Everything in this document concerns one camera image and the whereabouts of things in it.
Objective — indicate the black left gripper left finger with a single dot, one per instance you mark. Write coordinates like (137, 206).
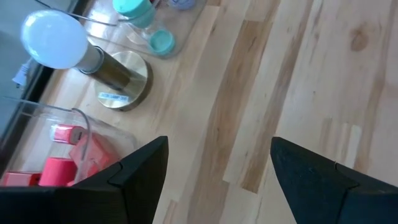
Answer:
(93, 205)

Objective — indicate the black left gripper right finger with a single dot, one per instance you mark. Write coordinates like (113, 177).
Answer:
(342, 202)

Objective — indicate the red square box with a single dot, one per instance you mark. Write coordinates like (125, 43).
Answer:
(96, 155)

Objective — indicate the red power bank white end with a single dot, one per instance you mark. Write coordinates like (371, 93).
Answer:
(63, 133)

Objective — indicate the teal capped hourglass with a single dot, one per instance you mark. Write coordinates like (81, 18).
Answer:
(133, 9)

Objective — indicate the large lavender capped hourglass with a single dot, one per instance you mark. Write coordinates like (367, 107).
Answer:
(182, 3)

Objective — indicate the brass lamp with white bulb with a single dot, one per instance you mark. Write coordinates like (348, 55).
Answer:
(53, 40)

